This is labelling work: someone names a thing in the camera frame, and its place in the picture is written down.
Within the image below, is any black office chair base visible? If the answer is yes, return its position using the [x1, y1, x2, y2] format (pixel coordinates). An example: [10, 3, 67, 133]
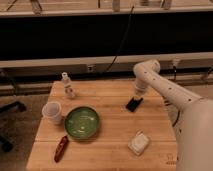
[0, 69, 27, 153]

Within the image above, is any white wrapped square object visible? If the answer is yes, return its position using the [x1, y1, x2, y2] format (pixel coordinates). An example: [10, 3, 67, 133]
[128, 131, 150, 156]

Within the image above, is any black hanging cable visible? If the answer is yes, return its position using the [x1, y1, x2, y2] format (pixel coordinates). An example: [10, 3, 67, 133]
[101, 4, 135, 74]

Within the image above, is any red brown pen tool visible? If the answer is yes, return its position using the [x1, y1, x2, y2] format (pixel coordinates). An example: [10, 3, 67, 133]
[54, 136, 69, 163]

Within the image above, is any green bowl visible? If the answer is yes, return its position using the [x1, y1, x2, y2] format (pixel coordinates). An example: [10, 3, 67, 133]
[64, 106, 100, 140]

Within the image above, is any black eraser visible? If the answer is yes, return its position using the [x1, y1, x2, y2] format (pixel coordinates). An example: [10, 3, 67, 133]
[126, 98, 143, 112]

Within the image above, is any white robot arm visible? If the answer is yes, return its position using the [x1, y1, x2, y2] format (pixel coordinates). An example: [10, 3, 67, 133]
[133, 60, 213, 171]

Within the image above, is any small clear bottle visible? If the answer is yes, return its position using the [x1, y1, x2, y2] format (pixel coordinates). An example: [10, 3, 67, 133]
[62, 72, 75, 98]

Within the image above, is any white cup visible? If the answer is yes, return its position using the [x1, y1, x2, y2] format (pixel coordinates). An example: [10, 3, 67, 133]
[42, 101, 62, 124]

